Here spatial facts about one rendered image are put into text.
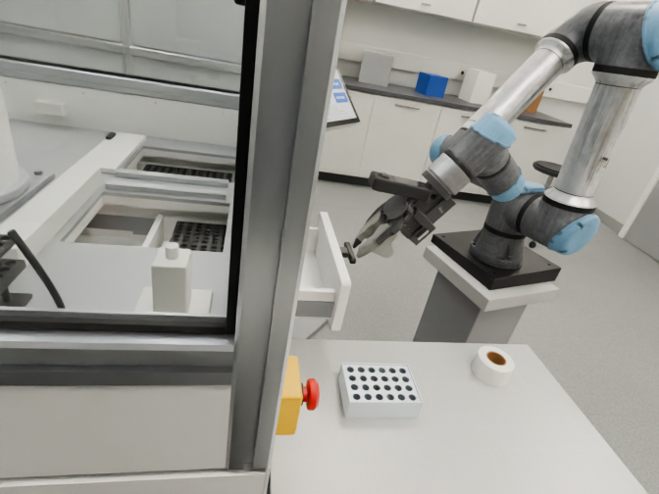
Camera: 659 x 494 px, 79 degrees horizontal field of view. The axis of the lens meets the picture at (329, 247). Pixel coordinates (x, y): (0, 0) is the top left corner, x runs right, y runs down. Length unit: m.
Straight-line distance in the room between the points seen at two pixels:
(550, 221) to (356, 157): 2.88
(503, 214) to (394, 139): 2.74
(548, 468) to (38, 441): 0.68
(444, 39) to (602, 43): 3.55
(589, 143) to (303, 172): 0.89
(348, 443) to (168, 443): 0.35
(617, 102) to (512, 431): 0.69
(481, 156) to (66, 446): 0.70
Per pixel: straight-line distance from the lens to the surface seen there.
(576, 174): 1.07
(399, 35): 4.43
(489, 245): 1.20
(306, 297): 0.71
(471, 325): 1.23
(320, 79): 0.22
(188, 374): 0.32
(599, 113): 1.05
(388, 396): 0.71
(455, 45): 4.59
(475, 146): 0.78
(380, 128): 3.78
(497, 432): 0.79
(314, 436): 0.67
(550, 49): 1.08
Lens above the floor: 1.30
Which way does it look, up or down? 29 degrees down
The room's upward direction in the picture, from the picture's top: 11 degrees clockwise
